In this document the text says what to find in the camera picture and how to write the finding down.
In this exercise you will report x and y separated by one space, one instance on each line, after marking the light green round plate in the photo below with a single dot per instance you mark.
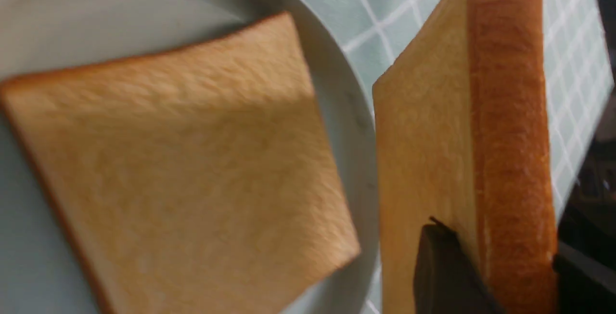
40 273

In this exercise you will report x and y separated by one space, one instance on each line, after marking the green checkered tablecloth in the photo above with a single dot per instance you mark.
579 78

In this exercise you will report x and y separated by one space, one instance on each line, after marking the toast slice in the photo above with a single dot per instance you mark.
195 181
462 136

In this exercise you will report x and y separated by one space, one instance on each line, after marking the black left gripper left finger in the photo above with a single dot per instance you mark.
445 281

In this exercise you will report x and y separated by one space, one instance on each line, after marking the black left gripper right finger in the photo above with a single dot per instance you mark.
585 285

